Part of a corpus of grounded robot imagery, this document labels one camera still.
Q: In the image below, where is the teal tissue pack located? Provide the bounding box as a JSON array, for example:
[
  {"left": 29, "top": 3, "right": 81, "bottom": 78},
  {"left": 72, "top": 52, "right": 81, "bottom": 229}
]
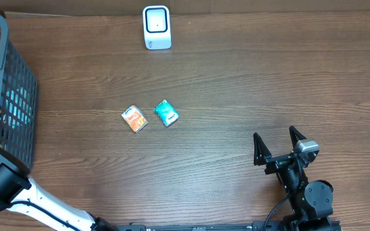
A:
[{"left": 154, "top": 99, "right": 180, "bottom": 127}]

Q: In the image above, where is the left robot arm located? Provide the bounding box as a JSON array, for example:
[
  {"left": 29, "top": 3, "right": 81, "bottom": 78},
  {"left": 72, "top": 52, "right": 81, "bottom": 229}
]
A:
[{"left": 0, "top": 147, "right": 116, "bottom": 231}]

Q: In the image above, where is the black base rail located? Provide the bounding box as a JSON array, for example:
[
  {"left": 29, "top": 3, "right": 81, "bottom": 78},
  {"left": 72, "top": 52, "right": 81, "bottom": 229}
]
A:
[{"left": 114, "top": 219, "right": 343, "bottom": 231}]

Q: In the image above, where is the black cable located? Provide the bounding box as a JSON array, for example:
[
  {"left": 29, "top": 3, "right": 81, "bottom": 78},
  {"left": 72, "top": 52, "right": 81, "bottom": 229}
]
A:
[
  {"left": 263, "top": 192, "right": 294, "bottom": 231},
  {"left": 0, "top": 200, "right": 83, "bottom": 231}
]

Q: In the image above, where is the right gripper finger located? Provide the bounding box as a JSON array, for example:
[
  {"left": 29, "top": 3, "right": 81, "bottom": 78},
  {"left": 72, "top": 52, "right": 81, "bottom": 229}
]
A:
[
  {"left": 289, "top": 126, "right": 307, "bottom": 150},
  {"left": 253, "top": 133, "right": 272, "bottom": 166}
]

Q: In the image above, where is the left black cable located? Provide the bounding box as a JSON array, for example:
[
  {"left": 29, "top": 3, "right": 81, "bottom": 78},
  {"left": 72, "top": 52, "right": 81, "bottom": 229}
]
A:
[{"left": 0, "top": 200, "right": 83, "bottom": 231}]

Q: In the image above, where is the long teal wipes pack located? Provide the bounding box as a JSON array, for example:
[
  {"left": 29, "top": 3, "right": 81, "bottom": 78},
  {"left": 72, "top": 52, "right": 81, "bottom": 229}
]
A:
[{"left": 3, "top": 87, "right": 33, "bottom": 128}]

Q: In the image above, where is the grey plastic mesh basket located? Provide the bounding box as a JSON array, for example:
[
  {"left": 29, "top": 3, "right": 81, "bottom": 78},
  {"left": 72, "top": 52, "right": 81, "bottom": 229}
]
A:
[{"left": 0, "top": 15, "right": 39, "bottom": 169}]

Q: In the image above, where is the orange tissue pack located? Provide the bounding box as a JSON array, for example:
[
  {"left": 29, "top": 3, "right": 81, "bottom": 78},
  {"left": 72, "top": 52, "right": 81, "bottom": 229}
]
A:
[{"left": 121, "top": 105, "right": 148, "bottom": 133}]

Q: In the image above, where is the right black cable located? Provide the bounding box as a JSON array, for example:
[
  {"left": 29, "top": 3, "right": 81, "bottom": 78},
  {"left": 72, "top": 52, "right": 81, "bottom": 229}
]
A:
[{"left": 263, "top": 192, "right": 294, "bottom": 231}]

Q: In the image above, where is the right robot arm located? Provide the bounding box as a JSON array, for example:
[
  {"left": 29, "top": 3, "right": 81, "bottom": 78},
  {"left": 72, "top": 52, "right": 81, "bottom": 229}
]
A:
[{"left": 253, "top": 126, "right": 342, "bottom": 231}]

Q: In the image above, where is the white barcode scanner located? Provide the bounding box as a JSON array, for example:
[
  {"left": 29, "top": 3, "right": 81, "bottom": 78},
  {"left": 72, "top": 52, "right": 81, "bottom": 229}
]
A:
[{"left": 143, "top": 5, "right": 172, "bottom": 50}]

